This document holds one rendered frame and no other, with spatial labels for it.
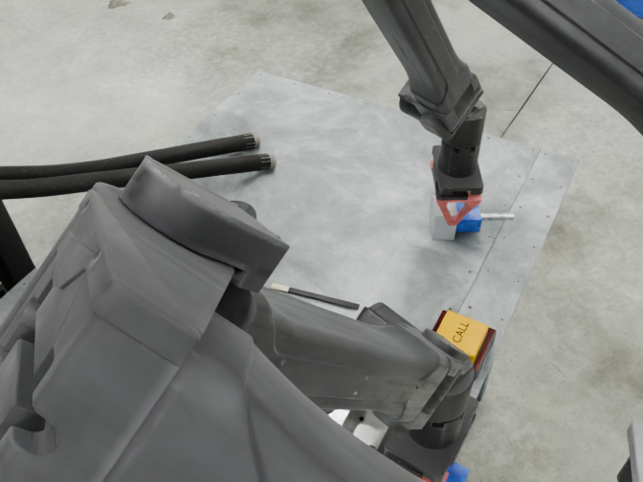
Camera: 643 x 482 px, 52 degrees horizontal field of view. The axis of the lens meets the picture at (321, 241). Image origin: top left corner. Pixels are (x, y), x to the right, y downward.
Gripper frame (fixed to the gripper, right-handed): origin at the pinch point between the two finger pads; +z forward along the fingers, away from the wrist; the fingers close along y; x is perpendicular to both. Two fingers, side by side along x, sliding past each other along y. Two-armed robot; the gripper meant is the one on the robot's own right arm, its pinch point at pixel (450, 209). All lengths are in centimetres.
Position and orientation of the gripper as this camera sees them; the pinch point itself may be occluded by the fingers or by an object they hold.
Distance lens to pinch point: 108.1
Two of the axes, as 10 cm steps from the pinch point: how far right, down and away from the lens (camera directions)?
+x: 10.0, -0.2, -0.3
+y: -0.1, 7.2, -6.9
